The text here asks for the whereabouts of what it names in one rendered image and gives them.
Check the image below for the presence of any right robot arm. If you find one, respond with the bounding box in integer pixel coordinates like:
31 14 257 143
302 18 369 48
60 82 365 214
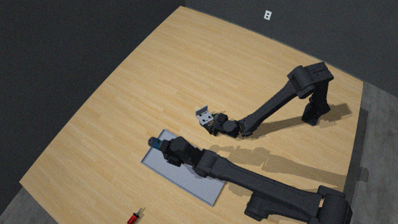
214 62 334 138

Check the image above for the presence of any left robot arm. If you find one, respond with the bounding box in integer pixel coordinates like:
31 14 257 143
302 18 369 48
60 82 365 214
159 136 353 224

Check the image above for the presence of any blue electric screwdriver barrel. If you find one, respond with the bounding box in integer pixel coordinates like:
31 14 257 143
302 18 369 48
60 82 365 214
148 137 161 150

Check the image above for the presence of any red screwdriver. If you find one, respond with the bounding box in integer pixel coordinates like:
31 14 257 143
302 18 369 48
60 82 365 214
127 209 141 224

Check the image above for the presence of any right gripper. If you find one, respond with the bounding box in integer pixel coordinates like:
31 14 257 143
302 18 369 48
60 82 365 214
203 113 218 136

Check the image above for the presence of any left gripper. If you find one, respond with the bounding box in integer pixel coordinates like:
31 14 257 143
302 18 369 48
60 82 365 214
162 152 181 167

